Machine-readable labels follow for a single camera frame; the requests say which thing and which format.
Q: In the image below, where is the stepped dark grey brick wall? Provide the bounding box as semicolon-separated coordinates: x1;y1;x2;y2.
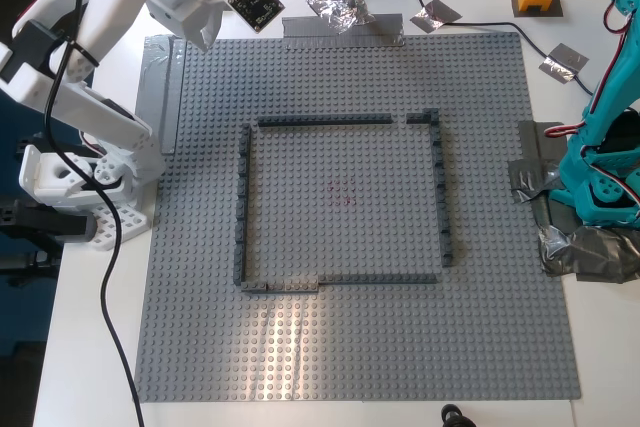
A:
233;122;252;288
427;123;454;269

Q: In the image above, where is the crumpled grey duct tape mass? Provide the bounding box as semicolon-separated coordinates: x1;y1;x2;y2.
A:
536;194;640;285

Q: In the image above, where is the black clamp knob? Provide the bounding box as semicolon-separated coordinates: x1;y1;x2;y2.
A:
440;403;482;427

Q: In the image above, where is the grey Lego baseplate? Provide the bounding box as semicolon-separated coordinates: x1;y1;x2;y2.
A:
134;31;582;404

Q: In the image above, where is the wide grey duct tape strip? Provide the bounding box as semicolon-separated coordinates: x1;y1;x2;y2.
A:
281;13;407;49

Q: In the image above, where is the long grey duct tape strip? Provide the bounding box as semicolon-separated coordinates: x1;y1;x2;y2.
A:
136;35;188;156

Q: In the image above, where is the dark grey corner brick piece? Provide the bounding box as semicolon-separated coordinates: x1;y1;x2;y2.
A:
405;107;441;126

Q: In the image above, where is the silver foil tape piece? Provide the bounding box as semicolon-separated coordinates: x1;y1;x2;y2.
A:
538;42;589;84
409;0;463;35

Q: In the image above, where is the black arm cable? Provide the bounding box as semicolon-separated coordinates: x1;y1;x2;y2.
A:
43;0;147;427

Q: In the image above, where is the crumpled aluminium foil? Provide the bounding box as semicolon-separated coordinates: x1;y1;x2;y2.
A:
304;0;377;34

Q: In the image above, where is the thin black cable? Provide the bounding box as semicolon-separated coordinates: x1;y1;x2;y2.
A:
395;0;597;98

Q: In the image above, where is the black camera circuit board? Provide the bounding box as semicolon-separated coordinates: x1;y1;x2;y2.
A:
227;0;286;32

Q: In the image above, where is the red white servo wire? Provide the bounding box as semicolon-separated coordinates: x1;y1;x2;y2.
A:
544;59;629;141

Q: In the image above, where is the short dark grey brick wall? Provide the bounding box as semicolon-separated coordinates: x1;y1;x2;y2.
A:
240;280;322;295

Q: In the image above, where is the black table clamp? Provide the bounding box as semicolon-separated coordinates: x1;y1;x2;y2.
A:
0;196;97;289

